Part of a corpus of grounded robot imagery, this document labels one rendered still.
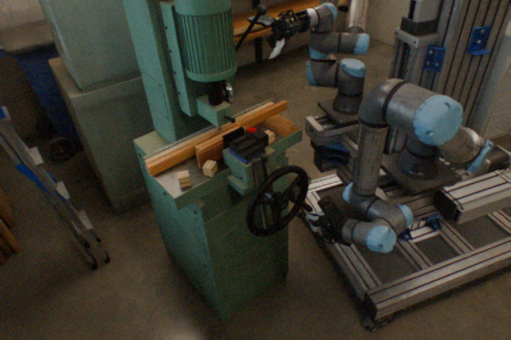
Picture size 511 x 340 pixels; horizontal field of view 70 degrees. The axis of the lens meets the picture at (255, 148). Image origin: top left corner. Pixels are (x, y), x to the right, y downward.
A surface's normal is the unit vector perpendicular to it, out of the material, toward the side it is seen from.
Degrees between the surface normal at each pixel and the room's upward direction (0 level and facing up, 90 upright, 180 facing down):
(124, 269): 0
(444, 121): 85
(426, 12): 90
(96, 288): 0
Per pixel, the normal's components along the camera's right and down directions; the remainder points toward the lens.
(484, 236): -0.05, -0.80
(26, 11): 0.57, 0.47
